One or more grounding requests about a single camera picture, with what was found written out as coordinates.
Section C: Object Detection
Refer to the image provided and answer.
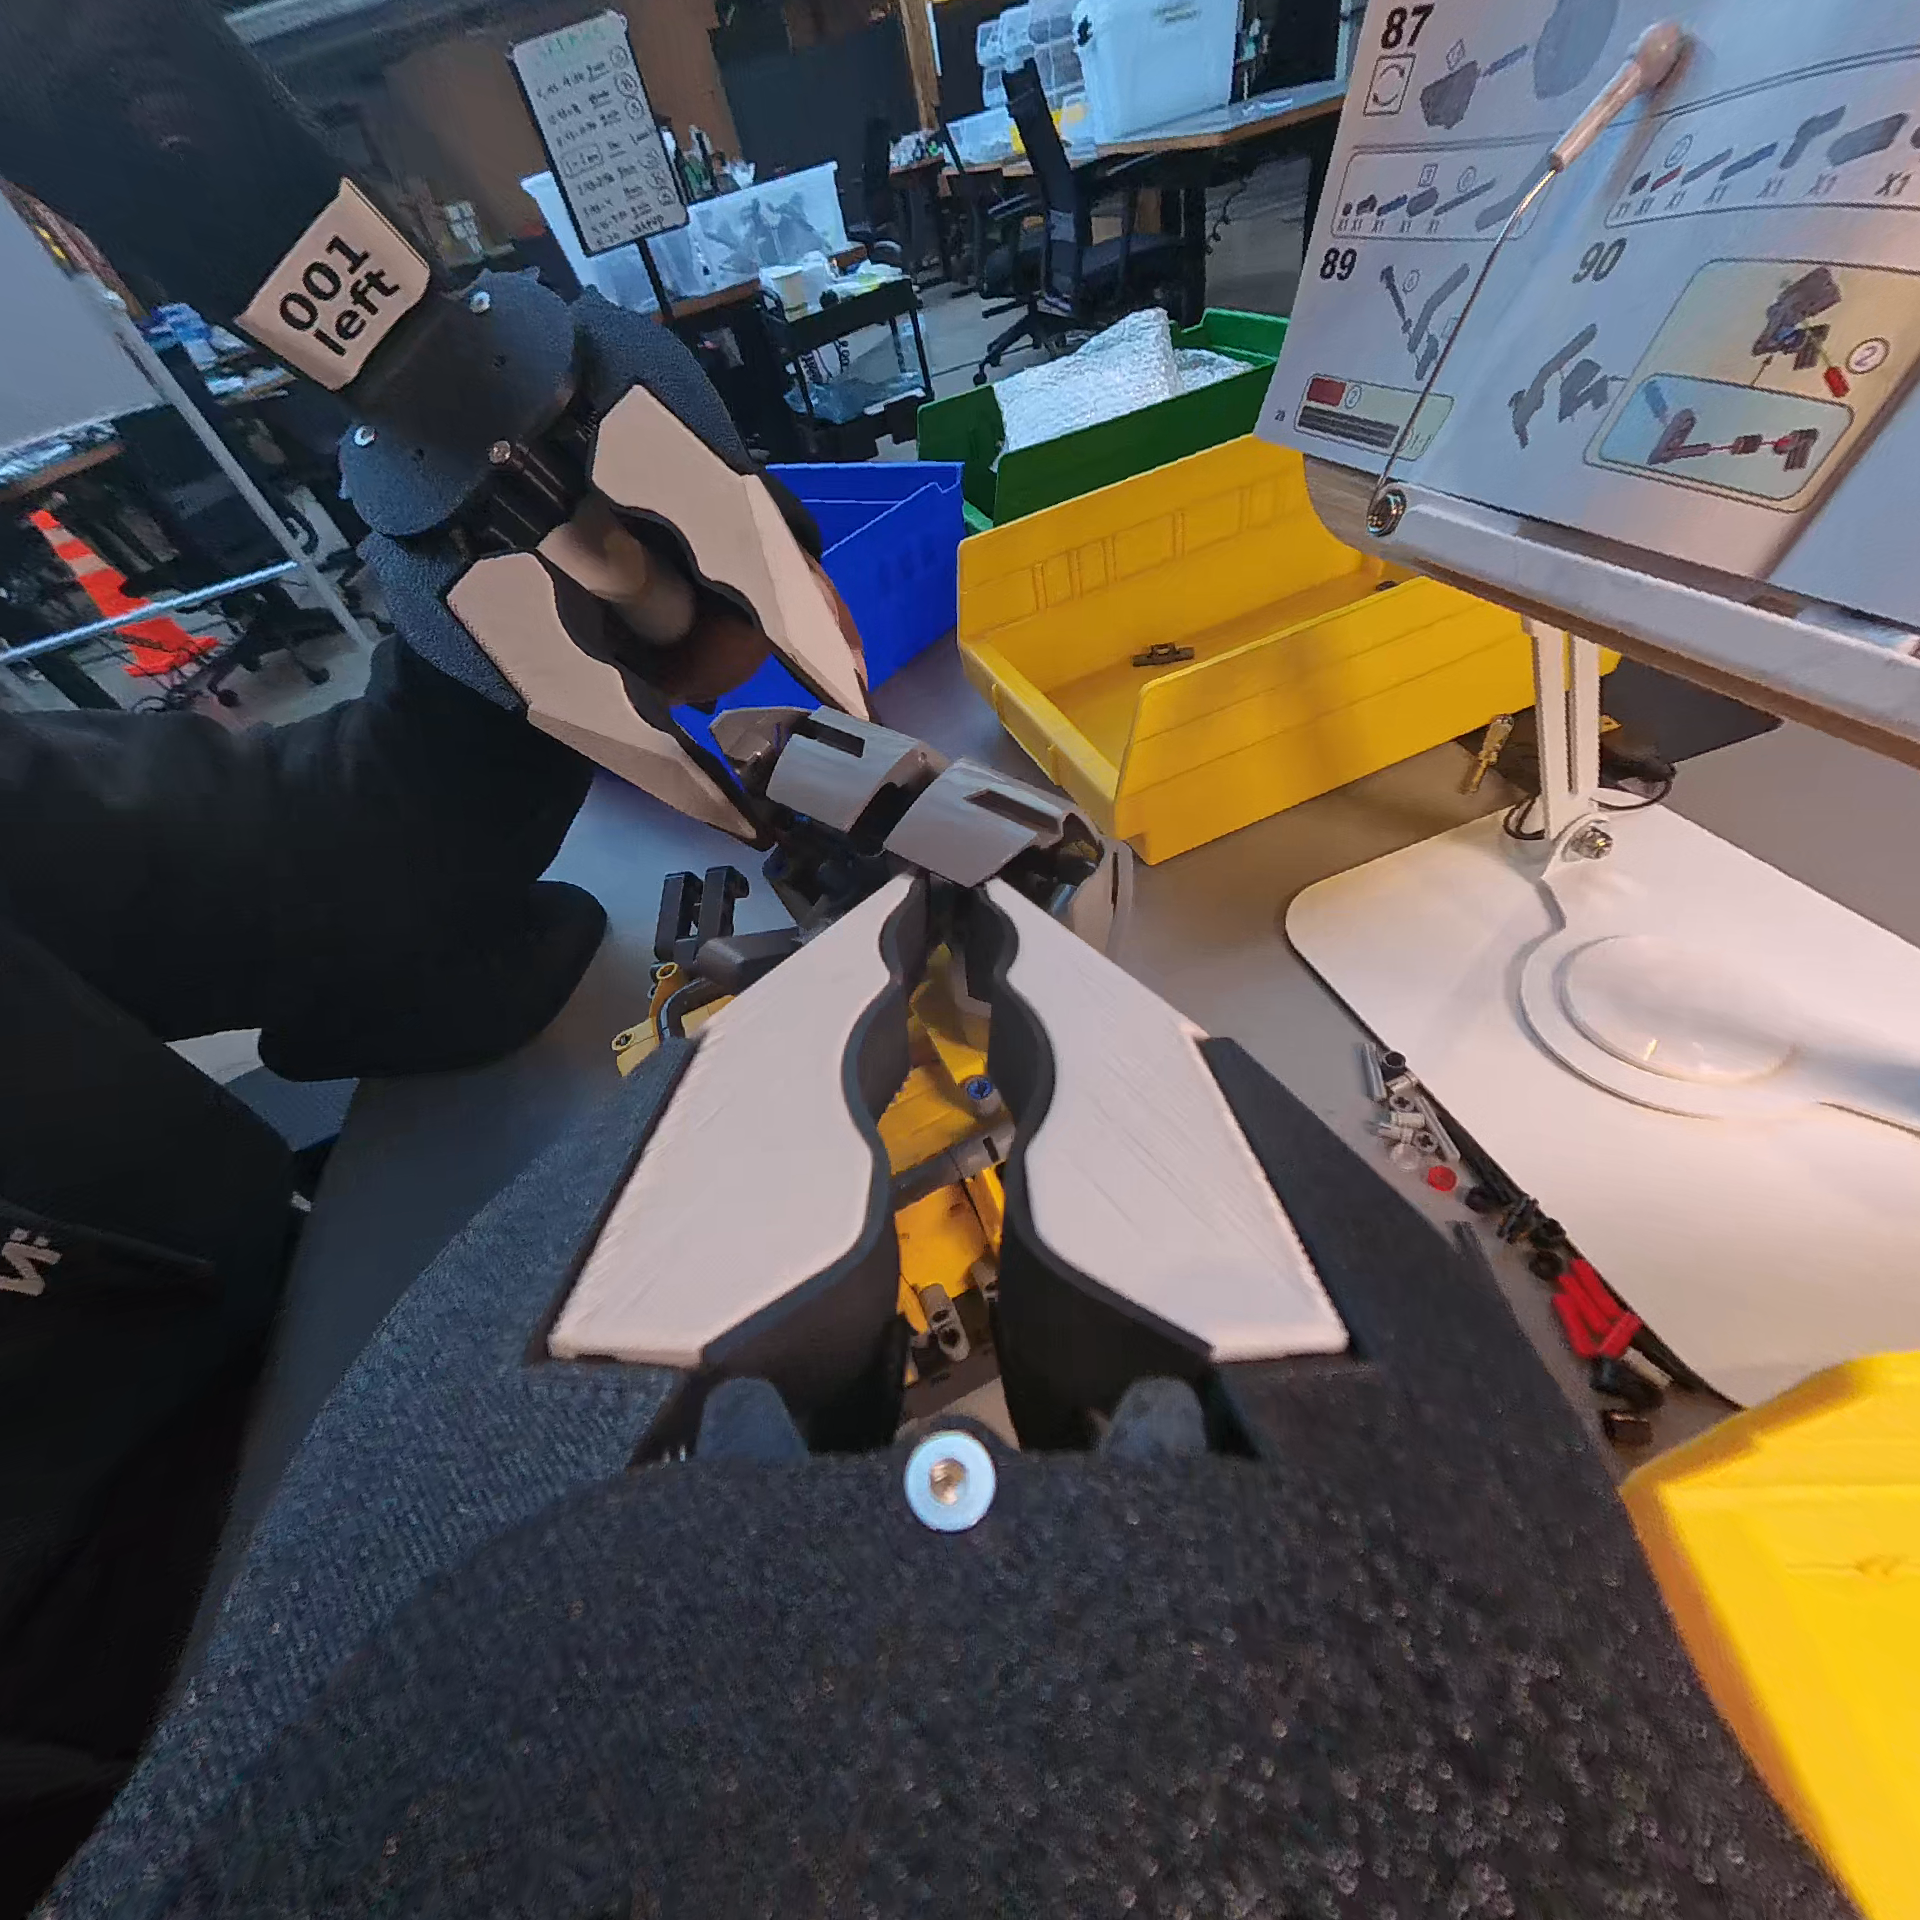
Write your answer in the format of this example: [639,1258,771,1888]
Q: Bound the scattered small building pieces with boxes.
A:
[1351,1034,1688,1448]

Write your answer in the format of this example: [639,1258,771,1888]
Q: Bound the clear bubble wrap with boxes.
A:
[991,305,1261,453]

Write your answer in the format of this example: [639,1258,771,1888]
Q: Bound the green plastic bin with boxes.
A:
[916,310,1292,530]

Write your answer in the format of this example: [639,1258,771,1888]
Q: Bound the yellow tracked toy robot body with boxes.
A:
[609,854,1047,1375]

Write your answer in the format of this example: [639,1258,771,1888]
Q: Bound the yellow plastic bin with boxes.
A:
[956,437,1622,865]
[1620,1351,1920,1920]

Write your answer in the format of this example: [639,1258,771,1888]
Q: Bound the blue plastic bin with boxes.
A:
[667,460,968,758]

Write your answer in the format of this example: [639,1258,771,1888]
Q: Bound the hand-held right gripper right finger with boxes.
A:
[975,880,1358,1375]

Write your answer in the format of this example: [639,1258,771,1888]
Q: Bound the white sign board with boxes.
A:
[512,8,693,260]

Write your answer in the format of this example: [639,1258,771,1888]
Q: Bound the building instruction booklet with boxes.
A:
[1261,0,1920,625]

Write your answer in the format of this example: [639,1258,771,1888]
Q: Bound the white book stand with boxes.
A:
[1284,15,1920,1412]

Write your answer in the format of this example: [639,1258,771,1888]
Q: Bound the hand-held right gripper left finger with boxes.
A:
[547,871,937,1375]

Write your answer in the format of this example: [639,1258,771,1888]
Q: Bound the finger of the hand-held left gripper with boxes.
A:
[584,380,880,722]
[440,551,761,848]

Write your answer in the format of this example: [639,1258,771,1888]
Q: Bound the orange traffic cone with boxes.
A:
[15,504,152,646]

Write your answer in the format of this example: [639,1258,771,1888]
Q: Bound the grey toy robot head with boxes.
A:
[729,705,1107,916]

